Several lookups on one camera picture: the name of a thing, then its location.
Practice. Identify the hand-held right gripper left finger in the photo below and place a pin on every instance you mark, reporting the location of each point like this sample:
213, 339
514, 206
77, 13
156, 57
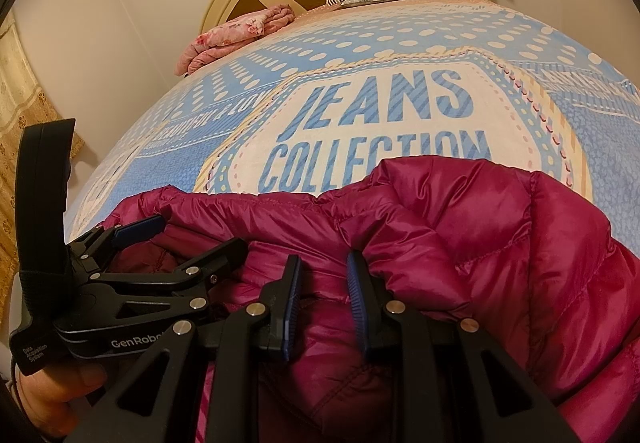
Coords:
290, 308

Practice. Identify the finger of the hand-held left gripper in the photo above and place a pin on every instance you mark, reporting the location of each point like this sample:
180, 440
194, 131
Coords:
210, 260
135, 229

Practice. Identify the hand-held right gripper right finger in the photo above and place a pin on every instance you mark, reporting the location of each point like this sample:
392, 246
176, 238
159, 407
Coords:
358, 303

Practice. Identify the magenta quilted puffer jacket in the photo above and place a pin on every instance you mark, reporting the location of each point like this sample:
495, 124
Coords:
475, 248

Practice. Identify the person's left hand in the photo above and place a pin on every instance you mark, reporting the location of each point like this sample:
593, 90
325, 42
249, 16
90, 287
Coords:
67, 385

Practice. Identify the long beige floral curtain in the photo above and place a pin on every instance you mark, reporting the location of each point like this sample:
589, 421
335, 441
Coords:
20, 133

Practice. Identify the pink floral folded blanket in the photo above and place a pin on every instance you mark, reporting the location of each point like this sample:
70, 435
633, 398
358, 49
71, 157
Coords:
235, 35

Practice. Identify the pink and blue printed blanket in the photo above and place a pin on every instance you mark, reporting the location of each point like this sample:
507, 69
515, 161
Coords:
400, 48

